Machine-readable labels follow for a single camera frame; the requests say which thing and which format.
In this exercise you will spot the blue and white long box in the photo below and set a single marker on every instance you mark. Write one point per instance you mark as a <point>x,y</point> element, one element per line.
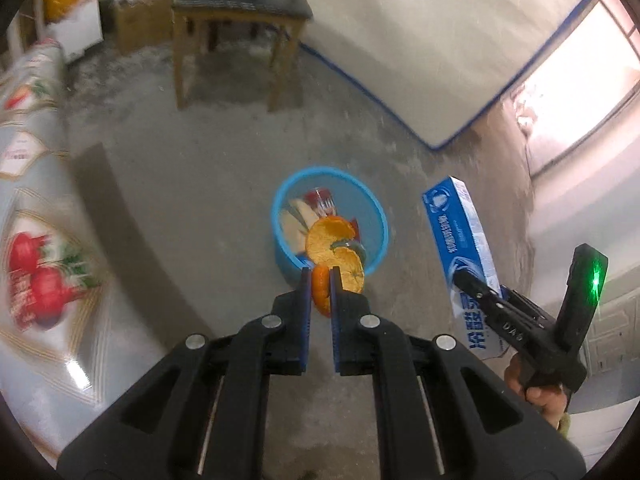
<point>460,230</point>

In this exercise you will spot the person's right hand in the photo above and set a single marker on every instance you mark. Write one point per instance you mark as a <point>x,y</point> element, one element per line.
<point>545,402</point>

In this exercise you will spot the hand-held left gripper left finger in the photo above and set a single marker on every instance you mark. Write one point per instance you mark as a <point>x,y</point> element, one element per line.
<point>304,310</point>

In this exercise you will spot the round patterned table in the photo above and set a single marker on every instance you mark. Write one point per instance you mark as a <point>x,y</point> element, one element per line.
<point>30,185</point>

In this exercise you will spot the blue plastic basket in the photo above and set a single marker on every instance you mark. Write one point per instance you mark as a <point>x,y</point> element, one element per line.
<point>360,200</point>

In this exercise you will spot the dark seat wooden chair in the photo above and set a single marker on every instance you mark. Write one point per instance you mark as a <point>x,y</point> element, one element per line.
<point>240,2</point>

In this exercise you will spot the cardboard box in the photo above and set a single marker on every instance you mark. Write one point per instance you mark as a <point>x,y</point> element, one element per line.
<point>142,25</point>

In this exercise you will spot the white mattress with blue trim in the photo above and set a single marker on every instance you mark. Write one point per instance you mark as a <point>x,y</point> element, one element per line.
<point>425,50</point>

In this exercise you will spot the white panel door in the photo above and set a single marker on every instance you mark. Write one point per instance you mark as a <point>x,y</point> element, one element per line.
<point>615,330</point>

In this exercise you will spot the orange peel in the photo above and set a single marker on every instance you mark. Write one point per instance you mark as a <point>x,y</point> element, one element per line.
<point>330,242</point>

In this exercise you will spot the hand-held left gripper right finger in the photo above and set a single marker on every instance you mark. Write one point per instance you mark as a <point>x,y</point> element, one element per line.
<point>336,320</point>

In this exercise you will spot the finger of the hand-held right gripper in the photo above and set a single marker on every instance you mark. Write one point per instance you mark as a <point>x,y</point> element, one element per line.
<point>520,302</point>
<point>480,295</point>

